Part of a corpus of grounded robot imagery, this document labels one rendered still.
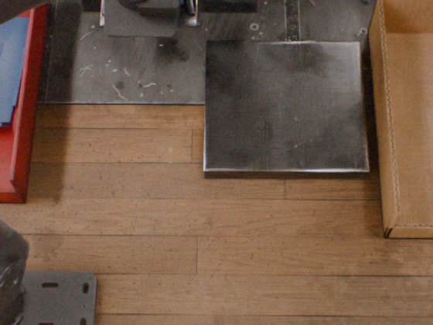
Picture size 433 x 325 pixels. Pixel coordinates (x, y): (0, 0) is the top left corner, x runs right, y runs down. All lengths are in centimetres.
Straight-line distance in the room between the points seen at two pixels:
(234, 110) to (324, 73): 11
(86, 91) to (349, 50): 29
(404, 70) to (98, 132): 34
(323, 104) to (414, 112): 10
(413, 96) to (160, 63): 28
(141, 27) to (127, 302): 27
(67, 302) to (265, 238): 21
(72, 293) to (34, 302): 4
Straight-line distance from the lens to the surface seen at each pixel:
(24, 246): 77
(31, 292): 87
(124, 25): 81
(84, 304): 86
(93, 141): 94
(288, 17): 101
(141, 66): 98
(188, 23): 90
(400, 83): 97
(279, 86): 94
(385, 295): 88
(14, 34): 101
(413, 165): 93
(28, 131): 92
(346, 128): 92
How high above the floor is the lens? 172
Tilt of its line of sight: 64 degrees down
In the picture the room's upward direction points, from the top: 1 degrees counter-clockwise
